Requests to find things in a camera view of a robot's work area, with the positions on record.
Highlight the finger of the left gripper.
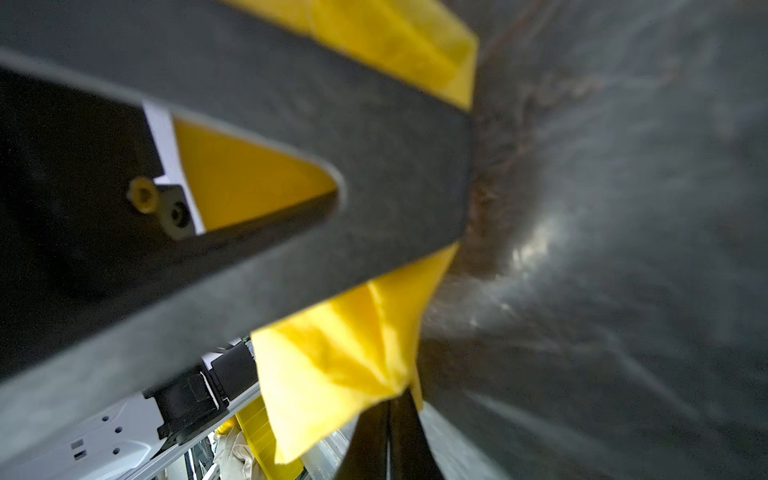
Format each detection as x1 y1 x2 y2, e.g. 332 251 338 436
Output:
0 0 474 463

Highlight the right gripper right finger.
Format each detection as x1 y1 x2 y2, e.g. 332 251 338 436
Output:
389 389 445 480

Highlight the yellow paper napkin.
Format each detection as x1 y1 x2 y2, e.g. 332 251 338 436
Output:
174 1 479 464

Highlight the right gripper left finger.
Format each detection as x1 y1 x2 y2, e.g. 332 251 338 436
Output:
334 401 389 480

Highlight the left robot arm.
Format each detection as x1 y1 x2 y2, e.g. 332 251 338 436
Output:
1 1 478 479

